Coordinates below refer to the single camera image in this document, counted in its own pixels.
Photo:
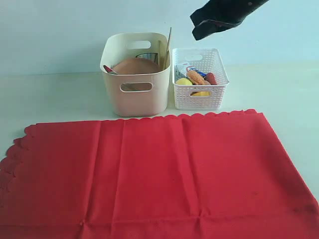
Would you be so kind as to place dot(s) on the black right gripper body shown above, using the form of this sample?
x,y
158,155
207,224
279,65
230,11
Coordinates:
x,y
231,12

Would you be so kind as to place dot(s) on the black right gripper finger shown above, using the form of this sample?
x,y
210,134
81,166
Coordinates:
x,y
200,15
207,28

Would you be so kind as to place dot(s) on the wooden chopstick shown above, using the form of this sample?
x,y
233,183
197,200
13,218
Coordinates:
x,y
159,52
167,49

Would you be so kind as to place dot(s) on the blue white milk carton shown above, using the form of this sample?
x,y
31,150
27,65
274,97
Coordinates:
x,y
181,70

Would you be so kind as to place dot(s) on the red sausage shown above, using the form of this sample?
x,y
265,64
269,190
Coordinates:
x,y
211,78

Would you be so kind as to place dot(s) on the fried chicken nugget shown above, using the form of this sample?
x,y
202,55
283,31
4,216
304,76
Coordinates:
x,y
196,79

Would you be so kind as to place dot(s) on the yellow lemon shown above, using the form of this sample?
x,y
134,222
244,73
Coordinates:
x,y
184,82

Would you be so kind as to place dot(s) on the stainless steel cup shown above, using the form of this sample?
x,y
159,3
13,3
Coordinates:
x,y
152,56

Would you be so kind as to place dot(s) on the yellow cheese wedge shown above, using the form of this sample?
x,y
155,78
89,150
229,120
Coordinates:
x,y
200,94

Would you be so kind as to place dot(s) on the brown round plate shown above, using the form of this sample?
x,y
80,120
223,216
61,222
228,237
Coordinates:
x,y
136,66

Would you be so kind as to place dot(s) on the steel table knife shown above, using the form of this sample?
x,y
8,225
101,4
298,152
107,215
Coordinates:
x,y
109,70

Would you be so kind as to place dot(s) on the red scalloped table cloth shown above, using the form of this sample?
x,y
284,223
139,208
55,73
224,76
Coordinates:
x,y
212,176

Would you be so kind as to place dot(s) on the white perforated plastic basket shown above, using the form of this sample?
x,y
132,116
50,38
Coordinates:
x,y
205,60

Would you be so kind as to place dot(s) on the cream plastic bin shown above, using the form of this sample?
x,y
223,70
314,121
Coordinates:
x,y
123,46

